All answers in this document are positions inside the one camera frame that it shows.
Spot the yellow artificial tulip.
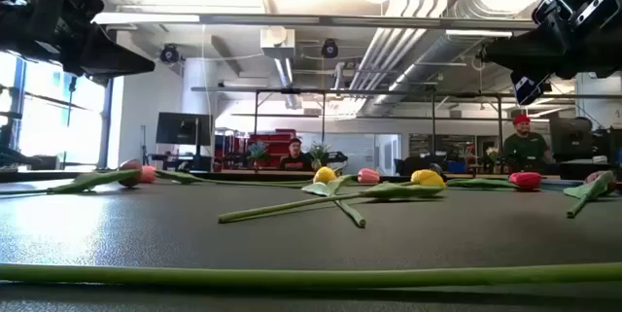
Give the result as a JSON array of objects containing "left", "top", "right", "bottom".
[
  {"left": 217, "top": 169, "right": 447, "bottom": 225},
  {"left": 300, "top": 165, "right": 367, "bottom": 229}
]

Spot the black monitor on stand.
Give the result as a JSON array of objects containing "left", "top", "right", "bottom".
[{"left": 155, "top": 111, "right": 214, "bottom": 172}]

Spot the green flower bouquet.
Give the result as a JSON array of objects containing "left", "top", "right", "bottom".
[{"left": 308, "top": 142, "right": 331, "bottom": 171}]

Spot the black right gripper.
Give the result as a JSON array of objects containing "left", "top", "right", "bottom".
[{"left": 479, "top": 0, "right": 622, "bottom": 80}]

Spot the black metal workstation frame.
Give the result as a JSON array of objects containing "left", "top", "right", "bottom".
[{"left": 191, "top": 87, "right": 622, "bottom": 157}]

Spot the red tool chest stack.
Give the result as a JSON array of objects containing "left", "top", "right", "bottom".
[{"left": 248, "top": 129, "right": 297, "bottom": 167}]

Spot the maroon artificial tulip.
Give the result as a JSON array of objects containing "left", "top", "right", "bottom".
[
  {"left": 563, "top": 169, "right": 619, "bottom": 220},
  {"left": 0, "top": 158, "right": 143, "bottom": 196}
]

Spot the silver ventilation duct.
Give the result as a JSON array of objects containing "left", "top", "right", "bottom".
[{"left": 357, "top": 0, "right": 540, "bottom": 119}]

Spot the black round ceiling speaker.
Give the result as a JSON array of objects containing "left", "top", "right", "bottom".
[
  {"left": 159, "top": 43, "right": 180, "bottom": 64},
  {"left": 320, "top": 38, "right": 340, "bottom": 59}
]

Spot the pink artificial tulip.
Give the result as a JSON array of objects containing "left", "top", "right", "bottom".
[{"left": 357, "top": 167, "right": 381, "bottom": 186}]

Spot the dark computer monitor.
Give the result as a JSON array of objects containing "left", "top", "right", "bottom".
[{"left": 548, "top": 116, "right": 595, "bottom": 163}]

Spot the long grey overhead beam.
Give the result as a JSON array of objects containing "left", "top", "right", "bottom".
[{"left": 91, "top": 12, "right": 536, "bottom": 30}]

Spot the white ceiling air unit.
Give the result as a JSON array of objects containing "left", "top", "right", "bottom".
[{"left": 260, "top": 25, "right": 296, "bottom": 59}]

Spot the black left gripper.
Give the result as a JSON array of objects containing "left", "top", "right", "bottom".
[{"left": 0, "top": 0, "right": 156, "bottom": 81}]

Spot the person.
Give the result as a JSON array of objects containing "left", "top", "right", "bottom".
[
  {"left": 279, "top": 137, "right": 315, "bottom": 172},
  {"left": 502, "top": 113, "right": 555, "bottom": 175}
]

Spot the red artificial tulip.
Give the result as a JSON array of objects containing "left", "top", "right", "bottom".
[
  {"left": 445, "top": 171, "right": 543, "bottom": 192},
  {"left": 0, "top": 261, "right": 622, "bottom": 292}
]

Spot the blue flower bouquet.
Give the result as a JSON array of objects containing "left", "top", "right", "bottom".
[{"left": 247, "top": 140, "right": 269, "bottom": 167}]

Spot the black aluminium rig frame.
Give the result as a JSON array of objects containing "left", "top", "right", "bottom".
[{"left": 0, "top": 169, "right": 622, "bottom": 183}]

